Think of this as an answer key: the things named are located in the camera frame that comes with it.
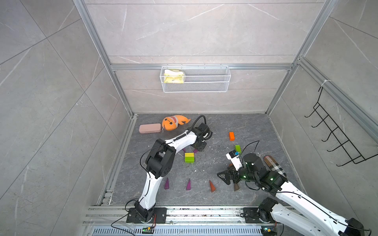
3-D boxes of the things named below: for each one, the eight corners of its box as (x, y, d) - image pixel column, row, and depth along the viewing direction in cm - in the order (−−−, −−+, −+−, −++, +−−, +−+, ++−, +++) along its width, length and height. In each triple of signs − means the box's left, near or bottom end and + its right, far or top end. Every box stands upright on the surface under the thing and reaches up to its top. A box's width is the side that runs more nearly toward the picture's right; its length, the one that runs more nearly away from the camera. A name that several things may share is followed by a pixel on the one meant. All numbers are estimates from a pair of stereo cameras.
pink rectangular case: (139, 133, 111) (137, 130, 109) (141, 126, 115) (139, 123, 113) (160, 132, 111) (159, 130, 109) (161, 126, 115) (161, 123, 113)
